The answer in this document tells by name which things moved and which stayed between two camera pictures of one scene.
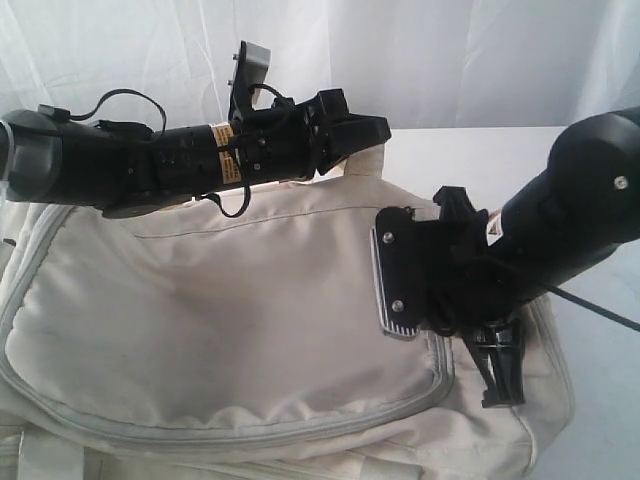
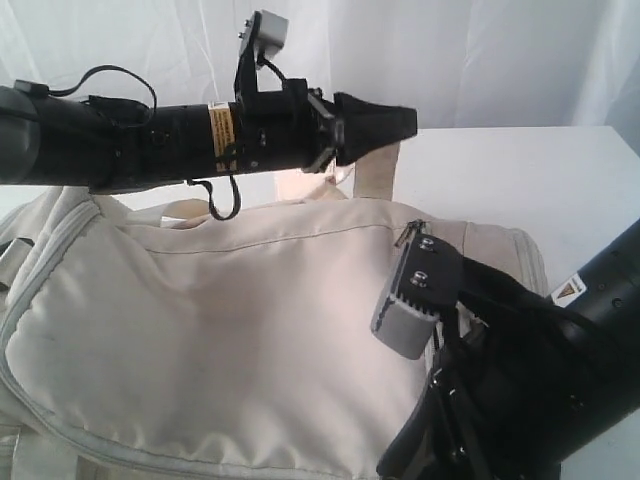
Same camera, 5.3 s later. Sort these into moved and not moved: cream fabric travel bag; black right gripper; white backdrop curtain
Moved: black right gripper
Not moved: white backdrop curtain; cream fabric travel bag
